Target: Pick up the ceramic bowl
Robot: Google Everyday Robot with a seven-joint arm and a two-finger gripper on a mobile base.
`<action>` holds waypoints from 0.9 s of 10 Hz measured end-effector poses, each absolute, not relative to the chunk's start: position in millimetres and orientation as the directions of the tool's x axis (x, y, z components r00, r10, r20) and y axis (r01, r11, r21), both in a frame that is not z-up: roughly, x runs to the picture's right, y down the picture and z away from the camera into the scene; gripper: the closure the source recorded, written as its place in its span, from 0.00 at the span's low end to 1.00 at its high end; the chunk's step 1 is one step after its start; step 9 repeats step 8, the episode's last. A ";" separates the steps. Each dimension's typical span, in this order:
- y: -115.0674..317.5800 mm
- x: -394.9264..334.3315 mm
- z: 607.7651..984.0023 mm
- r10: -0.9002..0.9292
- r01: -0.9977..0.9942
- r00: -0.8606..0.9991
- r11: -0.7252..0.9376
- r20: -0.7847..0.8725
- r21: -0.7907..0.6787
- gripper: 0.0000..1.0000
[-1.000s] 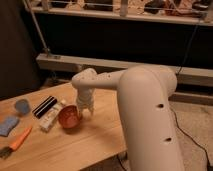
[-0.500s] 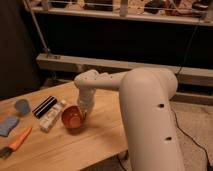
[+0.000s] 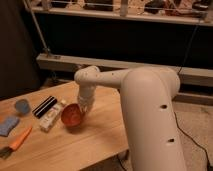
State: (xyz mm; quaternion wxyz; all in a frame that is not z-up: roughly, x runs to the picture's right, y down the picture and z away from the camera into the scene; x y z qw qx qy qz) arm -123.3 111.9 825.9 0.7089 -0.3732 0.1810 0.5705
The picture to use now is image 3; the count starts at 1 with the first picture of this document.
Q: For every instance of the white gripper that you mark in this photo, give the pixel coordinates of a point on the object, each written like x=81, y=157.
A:
x=86, y=98

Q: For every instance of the red ceramic bowl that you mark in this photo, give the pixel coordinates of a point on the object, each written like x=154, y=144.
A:
x=71, y=115

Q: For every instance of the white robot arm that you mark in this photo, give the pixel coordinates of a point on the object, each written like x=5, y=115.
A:
x=146, y=95

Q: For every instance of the white rectangular bottle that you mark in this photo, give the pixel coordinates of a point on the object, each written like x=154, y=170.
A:
x=50, y=118

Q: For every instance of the black striped rectangular block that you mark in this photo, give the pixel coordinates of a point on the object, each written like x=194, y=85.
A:
x=42, y=108

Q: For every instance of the small blue round cup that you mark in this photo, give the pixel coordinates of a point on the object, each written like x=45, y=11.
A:
x=22, y=106

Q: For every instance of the metal diagonal pole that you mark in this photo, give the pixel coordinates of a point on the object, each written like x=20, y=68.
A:
x=46, y=49

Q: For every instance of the blue sponge cloth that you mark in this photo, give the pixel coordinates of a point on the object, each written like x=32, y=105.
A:
x=8, y=124

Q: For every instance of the orange handled brush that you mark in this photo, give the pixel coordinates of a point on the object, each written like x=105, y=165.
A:
x=5, y=152

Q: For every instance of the upper wooden shelf rail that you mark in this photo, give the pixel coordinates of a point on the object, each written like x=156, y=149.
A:
x=44, y=6

